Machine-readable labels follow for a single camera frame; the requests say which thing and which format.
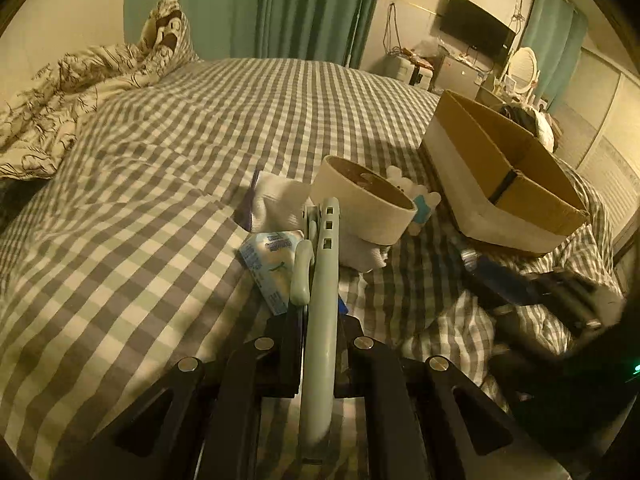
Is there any white appliance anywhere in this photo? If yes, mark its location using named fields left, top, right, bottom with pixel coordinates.
left=384, top=53, right=435, bottom=91

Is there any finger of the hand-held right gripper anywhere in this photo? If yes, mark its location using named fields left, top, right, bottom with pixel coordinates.
left=530, top=269, right=610, bottom=335
left=460, top=247, right=540, bottom=310

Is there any printed white duvet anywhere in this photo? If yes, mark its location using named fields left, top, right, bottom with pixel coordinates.
left=0, top=0, right=202, bottom=182

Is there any wide green curtain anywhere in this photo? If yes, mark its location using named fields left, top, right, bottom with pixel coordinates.
left=123, top=0, right=389, bottom=69

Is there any black television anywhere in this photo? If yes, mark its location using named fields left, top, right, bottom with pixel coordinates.
left=440, top=0, right=517, bottom=62

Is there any blue white tissue packet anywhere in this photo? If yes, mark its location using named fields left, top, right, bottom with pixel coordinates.
left=237, top=230, right=306, bottom=317

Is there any narrow green curtain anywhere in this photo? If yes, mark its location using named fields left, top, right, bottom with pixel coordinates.
left=520, top=0, right=589, bottom=113

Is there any grey cabinet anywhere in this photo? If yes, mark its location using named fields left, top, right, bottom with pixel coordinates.
left=432, top=55, right=485, bottom=97

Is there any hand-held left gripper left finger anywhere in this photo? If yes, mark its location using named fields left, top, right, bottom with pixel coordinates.
left=50, top=304, right=306, bottom=480

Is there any white cloth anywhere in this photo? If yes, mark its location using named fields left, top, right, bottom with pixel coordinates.
left=247, top=170, right=390, bottom=274

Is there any round cream cup container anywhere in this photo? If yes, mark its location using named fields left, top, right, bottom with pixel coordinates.
left=310, top=155, right=418, bottom=246

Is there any white round mirror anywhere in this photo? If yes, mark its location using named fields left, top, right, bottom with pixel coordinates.
left=504, top=46, right=542, bottom=97

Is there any light green plastic hanger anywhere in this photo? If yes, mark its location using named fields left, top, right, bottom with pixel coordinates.
left=291, top=197, right=342, bottom=463

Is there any white-sided cardboard box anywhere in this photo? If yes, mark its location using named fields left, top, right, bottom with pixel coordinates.
left=419, top=90, right=591, bottom=260

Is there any white sliding wardrobe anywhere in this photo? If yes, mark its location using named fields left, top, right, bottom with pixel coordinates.
left=550, top=45, right=640, bottom=261

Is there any white and blue toy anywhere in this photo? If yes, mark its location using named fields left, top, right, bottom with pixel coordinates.
left=384, top=164, right=444, bottom=237

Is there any grey checked bed sheet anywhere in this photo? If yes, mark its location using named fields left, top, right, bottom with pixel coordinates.
left=0, top=57, right=627, bottom=480

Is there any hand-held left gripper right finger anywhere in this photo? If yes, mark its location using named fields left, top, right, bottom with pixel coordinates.
left=334, top=314, right=572, bottom=480

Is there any dark bag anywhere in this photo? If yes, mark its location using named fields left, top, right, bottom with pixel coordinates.
left=495, top=102, right=557, bottom=154

